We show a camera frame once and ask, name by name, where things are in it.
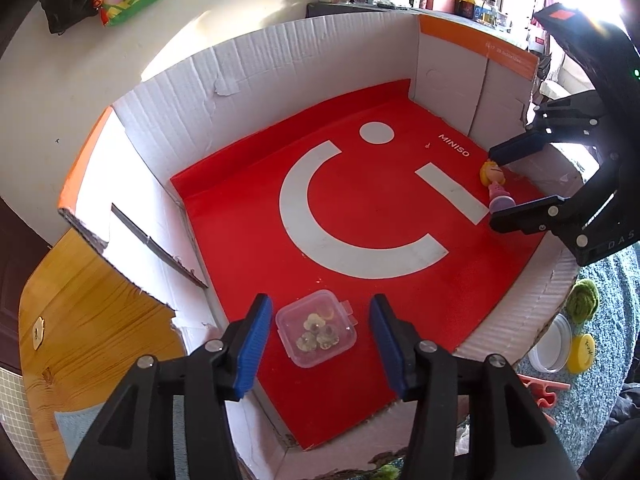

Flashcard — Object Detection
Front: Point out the blonde doll figurine pink dress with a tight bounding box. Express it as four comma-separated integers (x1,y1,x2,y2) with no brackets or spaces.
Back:
480,160,516,214

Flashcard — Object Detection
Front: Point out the clear small plastic box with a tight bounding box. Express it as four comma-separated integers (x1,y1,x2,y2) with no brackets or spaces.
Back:
276,289,358,368

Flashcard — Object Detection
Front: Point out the green yarn ball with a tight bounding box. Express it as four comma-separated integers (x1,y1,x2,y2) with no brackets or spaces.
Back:
370,463,401,480
565,278,600,324

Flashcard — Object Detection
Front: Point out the yellow bottle cap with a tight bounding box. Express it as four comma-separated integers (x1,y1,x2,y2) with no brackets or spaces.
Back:
566,334,596,374

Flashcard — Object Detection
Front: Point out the clear round plastic lid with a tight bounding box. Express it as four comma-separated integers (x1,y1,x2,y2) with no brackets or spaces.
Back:
527,313,573,374

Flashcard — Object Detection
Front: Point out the pink plastic clothespin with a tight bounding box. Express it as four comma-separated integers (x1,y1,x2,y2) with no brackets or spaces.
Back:
518,374,570,427

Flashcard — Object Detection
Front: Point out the orange white cardboard box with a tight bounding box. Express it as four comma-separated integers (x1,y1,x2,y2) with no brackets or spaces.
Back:
58,12,577,479

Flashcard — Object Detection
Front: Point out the light blue towel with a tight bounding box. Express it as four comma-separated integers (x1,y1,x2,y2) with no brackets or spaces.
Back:
516,244,639,467

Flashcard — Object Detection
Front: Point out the small tag on table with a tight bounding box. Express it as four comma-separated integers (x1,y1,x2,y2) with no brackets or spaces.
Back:
32,316,46,351

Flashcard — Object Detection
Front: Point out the blue cloth covered table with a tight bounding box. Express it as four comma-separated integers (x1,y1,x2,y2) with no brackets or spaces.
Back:
305,2,421,18

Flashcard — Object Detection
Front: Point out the black bag on wall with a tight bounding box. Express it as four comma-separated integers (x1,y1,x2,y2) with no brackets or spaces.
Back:
40,0,99,35

